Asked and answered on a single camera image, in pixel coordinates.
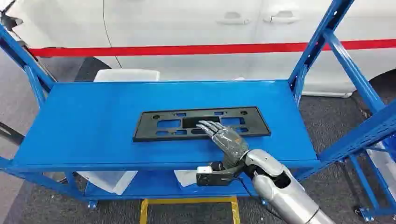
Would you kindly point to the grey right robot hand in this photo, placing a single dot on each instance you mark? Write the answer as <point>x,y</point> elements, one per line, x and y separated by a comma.
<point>230,143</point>

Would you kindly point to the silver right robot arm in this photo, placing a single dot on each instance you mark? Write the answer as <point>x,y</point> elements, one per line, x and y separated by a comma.
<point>287,198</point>

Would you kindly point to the small white plastic sheet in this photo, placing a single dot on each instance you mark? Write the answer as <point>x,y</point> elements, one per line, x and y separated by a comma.
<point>185,177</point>

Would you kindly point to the red barrier belt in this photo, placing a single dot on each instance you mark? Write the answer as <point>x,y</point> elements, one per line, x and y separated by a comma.
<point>185,49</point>

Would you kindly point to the white plastic box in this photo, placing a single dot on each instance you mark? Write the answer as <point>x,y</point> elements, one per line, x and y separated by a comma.
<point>127,75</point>

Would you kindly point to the white car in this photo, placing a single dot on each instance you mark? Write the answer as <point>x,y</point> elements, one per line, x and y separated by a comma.
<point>185,24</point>

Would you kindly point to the blue metal shelf rack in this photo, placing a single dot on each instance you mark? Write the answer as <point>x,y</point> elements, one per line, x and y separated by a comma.
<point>92,123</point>

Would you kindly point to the black car tyre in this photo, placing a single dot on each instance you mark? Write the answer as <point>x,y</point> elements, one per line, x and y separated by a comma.
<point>92,71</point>
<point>383,88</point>

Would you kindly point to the white panel beside rack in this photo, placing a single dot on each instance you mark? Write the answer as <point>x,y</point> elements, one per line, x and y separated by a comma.
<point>385,167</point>

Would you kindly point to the black car side mirror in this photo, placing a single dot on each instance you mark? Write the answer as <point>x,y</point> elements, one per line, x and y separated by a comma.
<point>9,20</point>

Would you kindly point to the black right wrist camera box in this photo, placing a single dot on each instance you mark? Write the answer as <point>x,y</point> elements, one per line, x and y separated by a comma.
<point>213,178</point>

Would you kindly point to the black licence plate frame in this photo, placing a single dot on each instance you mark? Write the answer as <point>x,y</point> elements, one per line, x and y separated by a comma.
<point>148,130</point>

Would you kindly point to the yellow metal frame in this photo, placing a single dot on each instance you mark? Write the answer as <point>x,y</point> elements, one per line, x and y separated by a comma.
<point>144,211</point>

